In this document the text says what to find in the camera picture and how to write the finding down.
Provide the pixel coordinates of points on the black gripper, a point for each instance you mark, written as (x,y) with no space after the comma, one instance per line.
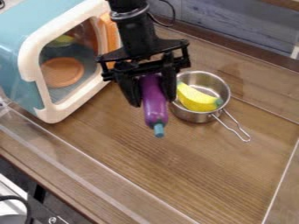
(144,54)

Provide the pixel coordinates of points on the purple toy eggplant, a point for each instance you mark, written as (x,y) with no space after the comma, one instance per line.
(153,104)

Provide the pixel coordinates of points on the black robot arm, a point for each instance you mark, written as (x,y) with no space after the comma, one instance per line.
(125,6)

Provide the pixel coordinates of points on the yellow toy banana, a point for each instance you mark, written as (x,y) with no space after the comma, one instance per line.
(194,100)

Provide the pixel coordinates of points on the orange microwave turntable plate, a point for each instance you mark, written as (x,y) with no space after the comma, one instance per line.
(61,72)

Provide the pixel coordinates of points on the blue toy microwave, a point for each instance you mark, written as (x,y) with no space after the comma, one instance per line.
(45,29)

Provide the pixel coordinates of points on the clear acrylic barrier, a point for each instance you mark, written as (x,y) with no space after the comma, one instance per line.
(105,197)

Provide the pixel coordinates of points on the silver pot with handle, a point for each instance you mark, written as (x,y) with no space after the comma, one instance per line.
(210,85)

